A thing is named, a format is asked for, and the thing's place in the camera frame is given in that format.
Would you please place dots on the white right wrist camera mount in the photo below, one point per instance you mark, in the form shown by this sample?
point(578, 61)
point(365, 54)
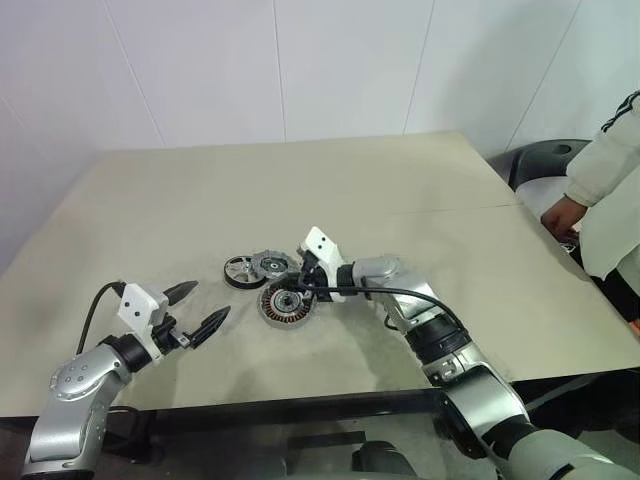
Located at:
point(320, 245)

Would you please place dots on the black wheel rotor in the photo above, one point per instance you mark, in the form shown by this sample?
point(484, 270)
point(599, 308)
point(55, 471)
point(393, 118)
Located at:
point(235, 272)

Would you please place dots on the bystander bare hand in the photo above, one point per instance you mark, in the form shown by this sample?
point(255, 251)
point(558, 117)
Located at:
point(565, 215)

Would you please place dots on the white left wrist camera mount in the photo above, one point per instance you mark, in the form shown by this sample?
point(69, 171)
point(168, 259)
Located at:
point(135, 302)

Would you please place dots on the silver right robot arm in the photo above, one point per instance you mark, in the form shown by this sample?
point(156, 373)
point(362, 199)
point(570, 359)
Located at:
point(400, 270)

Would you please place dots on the dark rounded shape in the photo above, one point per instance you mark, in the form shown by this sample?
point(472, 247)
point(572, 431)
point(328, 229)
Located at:
point(380, 462)

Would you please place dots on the grey motor cover plate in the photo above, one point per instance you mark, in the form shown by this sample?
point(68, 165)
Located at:
point(272, 265)

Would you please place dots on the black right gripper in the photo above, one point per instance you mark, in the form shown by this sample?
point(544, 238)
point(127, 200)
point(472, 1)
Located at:
point(312, 272)

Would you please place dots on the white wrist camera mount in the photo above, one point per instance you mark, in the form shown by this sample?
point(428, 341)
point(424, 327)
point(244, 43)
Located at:
point(320, 245)
point(135, 302)

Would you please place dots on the copper wound stator housing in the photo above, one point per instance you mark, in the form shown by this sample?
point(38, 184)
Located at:
point(285, 302)

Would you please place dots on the bystander in white jacket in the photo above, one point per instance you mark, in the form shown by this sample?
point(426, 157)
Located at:
point(617, 235)

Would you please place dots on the white jacket sleeved forearm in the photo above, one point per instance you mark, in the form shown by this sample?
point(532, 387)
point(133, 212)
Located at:
point(600, 160)

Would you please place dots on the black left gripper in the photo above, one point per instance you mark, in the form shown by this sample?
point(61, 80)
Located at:
point(162, 336)

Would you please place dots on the black table frame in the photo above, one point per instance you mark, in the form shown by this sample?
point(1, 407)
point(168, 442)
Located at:
point(275, 405)

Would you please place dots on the dark plastic chair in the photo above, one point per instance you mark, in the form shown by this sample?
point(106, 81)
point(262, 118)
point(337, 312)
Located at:
point(540, 160)

